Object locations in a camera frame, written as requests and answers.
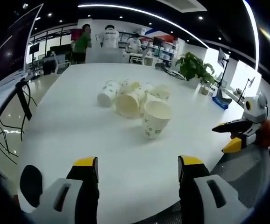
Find large dark display screen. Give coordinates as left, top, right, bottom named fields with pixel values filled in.
left=0, top=3, right=44, bottom=95

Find black tripod stand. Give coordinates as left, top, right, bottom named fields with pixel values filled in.
left=237, top=76, right=256, bottom=104

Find grey partition panel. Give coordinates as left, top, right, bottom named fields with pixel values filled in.
left=85, top=47, right=124, bottom=64

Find blue box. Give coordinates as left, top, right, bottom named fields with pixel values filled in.
left=211, top=94, right=233, bottom=110

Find grey mesh office chair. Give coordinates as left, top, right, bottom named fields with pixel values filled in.
left=146, top=144, right=270, bottom=224

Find black oval object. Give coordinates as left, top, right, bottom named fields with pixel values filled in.
left=20, top=164, right=43, bottom=208

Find white table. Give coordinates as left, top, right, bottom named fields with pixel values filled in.
left=18, top=62, right=247, bottom=224

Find pile of paper cups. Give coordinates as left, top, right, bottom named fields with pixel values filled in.
left=97, top=79, right=173, bottom=140

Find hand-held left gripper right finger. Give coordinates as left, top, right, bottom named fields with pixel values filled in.
left=178, top=155, right=249, bottom=224

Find black desk monitor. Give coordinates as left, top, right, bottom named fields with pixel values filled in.
left=49, top=45, right=71, bottom=56

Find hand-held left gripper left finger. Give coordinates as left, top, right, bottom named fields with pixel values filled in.
left=36, top=156, right=100, bottom=224

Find storage shelves with boxes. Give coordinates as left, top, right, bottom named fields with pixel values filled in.
left=139, top=35, right=180, bottom=64

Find black cables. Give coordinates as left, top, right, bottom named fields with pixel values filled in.
left=0, top=83, right=39, bottom=165

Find monitor on black stand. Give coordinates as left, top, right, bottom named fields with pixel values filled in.
left=217, top=47, right=231, bottom=94

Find green potted plant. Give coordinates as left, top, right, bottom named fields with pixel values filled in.
left=175, top=52, right=216, bottom=96

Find white office chair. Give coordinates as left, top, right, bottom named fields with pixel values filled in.
left=129, top=48, right=150, bottom=65
left=51, top=50, right=71, bottom=75

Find black display stand leg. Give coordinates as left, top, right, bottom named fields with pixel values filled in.
left=15, top=81, right=33, bottom=121

